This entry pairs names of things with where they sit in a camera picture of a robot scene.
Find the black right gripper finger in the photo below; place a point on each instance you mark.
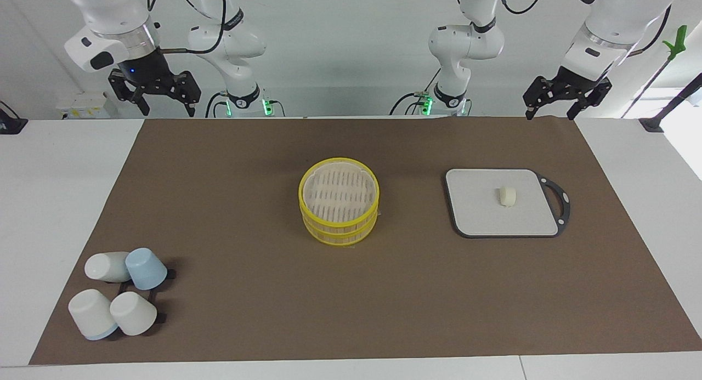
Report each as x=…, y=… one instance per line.
x=189, y=86
x=123, y=86

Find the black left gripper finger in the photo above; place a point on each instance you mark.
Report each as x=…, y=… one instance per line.
x=595, y=95
x=537, y=95

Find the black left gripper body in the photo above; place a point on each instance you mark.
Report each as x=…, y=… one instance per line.
x=576, y=84

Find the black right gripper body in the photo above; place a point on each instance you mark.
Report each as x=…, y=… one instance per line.
x=145, y=67

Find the cream steamed bun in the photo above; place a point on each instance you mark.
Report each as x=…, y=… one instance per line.
x=507, y=197

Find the yellow rimmed steamer basket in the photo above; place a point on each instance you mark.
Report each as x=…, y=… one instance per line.
x=339, y=193

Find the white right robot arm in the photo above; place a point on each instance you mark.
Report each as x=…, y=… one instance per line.
x=109, y=7

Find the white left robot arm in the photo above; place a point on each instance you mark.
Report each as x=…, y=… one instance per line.
x=466, y=43

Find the white power strip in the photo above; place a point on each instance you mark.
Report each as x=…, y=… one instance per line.
x=88, y=105

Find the green clamp on rod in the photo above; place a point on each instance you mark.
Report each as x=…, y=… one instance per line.
x=677, y=43

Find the grey cutting board black rim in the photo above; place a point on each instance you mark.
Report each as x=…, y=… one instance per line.
x=493, y=221

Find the white plastic cup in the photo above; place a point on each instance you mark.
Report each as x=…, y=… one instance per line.
x=90, y=314
x=104, y=266
x=133, y=313

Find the light blue plastic cup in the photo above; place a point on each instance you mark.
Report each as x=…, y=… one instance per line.
x=145, y=267

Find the black cup rack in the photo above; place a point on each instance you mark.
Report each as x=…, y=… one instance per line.
x=169, y=273

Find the brown table mat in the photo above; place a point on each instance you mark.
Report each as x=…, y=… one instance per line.
x=247, y=287

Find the black table clamp mount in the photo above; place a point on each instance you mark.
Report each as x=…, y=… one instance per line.
x=11, y=123

